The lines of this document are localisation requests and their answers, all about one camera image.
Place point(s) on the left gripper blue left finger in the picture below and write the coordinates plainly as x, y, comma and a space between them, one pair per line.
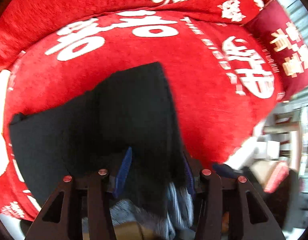
60, 216

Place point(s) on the red pillow with white characters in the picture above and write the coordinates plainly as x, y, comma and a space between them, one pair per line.
25, 22

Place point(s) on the black pants with patterned waistband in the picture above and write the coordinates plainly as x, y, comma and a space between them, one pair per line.
132, 109

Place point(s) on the dark red embroidered pillow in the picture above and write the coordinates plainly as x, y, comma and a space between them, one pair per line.
285, 45

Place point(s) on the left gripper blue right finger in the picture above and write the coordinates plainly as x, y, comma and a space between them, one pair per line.
249, 216

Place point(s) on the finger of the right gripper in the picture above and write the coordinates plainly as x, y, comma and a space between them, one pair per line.
224, 170

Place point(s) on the red blanket with white characters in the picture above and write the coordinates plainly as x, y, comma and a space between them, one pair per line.
219, 78

